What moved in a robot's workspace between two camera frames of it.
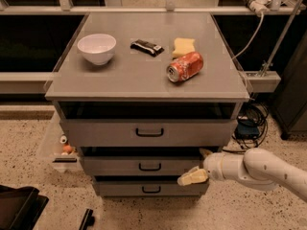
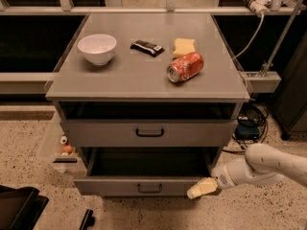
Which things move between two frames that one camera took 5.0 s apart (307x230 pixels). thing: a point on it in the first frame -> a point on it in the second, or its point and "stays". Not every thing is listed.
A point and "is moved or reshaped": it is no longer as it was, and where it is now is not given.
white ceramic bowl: [97, 48] stays
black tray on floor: [20, 207] stays
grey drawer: [137, 166] is moved or reshaped
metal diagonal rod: [283, 34] stays
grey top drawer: [147, 132] stays
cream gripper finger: [194, 175] -> [203, 187]
